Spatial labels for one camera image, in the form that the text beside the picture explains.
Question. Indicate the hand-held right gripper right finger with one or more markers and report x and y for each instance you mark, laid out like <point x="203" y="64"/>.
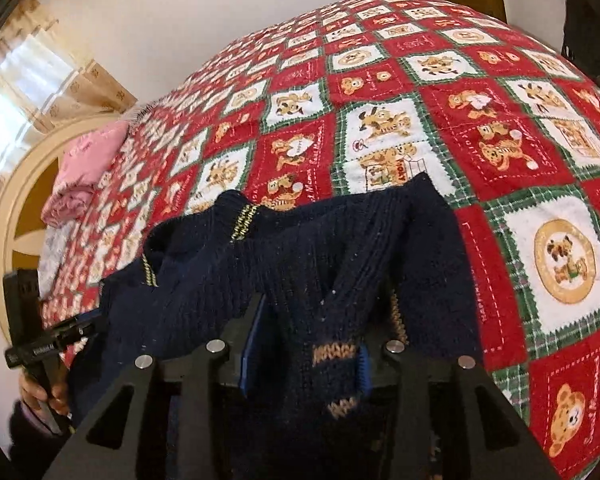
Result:
<point x="364" y="375"/>

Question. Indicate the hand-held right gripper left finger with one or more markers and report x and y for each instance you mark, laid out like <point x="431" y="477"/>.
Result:
<point x="245" y="360"/>

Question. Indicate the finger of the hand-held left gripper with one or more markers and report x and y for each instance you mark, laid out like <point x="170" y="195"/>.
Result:
<point x="85" y="327"/>

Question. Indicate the navy patterned knit sweater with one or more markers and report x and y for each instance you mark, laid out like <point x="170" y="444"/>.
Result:
<point x="300" y="290"/>

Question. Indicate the person's left forearm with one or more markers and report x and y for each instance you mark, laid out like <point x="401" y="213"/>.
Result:
<point x="32" y="445"/>

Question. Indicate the person's left hand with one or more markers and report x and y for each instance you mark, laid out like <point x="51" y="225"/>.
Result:
<point x="37" y="392"/>

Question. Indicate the grey white pillow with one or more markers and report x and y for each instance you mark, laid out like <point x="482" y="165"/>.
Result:
<point x="55" y="250"/>

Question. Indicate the cream round wooden headboard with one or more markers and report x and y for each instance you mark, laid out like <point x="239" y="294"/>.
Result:
<point x="20" y="210"/>

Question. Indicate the folded pink blanket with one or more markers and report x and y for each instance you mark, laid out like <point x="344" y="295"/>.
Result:
<point x="87" y="170"/>

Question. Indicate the beige and white curtain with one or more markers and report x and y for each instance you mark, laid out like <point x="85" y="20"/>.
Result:
<point x="45" y="80"/>

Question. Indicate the red checkered bear print blanket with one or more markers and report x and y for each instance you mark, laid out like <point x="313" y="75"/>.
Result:
<point x="430" y="135"/>

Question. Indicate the black backpack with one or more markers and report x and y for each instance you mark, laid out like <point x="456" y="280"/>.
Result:
<point x="590" y="25"/>

